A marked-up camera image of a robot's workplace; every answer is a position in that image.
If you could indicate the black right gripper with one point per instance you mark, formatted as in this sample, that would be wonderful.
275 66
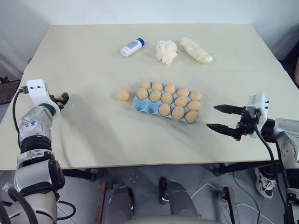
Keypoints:
248 121

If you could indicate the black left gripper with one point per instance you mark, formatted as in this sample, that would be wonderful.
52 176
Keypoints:
57 100

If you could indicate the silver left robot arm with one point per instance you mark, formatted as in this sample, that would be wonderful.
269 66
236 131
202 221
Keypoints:
35 144

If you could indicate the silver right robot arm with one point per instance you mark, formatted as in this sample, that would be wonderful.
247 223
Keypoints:
286 130

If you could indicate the brown egg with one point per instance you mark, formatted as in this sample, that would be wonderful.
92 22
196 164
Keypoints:
178 112
157 86
122 95
145 84
142 93
195 95
191 116
182 92
155 96
180 101
164 110
167 98
170 88
194 106

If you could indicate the blue egg carton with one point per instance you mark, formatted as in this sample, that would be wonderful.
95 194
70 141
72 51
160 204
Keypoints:
142 105

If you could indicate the black case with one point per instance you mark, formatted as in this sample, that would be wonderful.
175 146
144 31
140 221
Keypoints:
8 92

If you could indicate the white and black sneaker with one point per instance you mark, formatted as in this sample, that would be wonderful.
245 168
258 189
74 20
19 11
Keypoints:
265 184

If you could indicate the clear bag of pale filling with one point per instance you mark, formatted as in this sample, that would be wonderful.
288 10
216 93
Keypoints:
196 50

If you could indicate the rusty metal stand bar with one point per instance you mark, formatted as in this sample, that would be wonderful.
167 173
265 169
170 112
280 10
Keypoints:
102 200
230 203

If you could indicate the white bottle with blue cap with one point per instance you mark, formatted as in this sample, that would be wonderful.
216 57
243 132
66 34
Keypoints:
131 47

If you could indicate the crumpled white plastic bag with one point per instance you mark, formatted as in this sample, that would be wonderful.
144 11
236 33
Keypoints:
166 51

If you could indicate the dark rounded robot leg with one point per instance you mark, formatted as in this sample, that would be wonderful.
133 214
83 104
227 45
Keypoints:
180 200
120 205

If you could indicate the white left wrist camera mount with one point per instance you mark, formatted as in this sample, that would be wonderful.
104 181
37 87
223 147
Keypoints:
37 89

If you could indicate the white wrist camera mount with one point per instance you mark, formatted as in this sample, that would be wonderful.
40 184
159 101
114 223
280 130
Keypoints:
37 89
259 105

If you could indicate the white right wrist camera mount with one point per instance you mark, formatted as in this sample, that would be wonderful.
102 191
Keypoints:
259 105

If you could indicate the black table frame bar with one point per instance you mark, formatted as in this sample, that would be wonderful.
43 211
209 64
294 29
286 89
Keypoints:
245 168
78 174

